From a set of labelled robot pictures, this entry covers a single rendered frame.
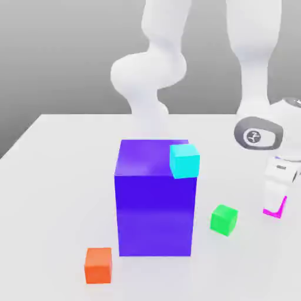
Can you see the small cyan cube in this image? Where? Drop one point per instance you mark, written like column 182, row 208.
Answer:
column 184, row 162

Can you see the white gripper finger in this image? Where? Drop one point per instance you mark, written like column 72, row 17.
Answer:
column 274, row 195

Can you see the small orange cube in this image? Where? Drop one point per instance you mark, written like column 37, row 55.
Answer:
column 98, row 265

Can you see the large purple box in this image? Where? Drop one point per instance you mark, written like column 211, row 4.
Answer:
column 154, row 211

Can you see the small magenta cube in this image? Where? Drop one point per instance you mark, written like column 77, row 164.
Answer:
column 274, row 214

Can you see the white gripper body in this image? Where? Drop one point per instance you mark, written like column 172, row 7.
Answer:
column 278, row 174

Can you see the small green cube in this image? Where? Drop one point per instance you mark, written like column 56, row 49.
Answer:
column 222, row 219

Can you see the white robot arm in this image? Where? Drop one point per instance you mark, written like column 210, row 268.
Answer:
column 150, row 70

